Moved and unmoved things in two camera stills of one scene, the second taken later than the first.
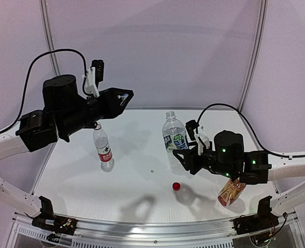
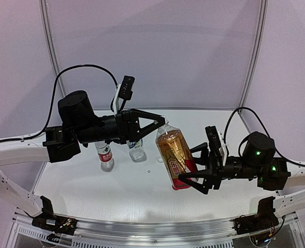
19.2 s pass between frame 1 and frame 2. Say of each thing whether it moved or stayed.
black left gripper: moved
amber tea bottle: moved
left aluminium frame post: stayed
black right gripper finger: moved
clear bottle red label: stayed
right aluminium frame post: stayed
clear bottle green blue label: moved
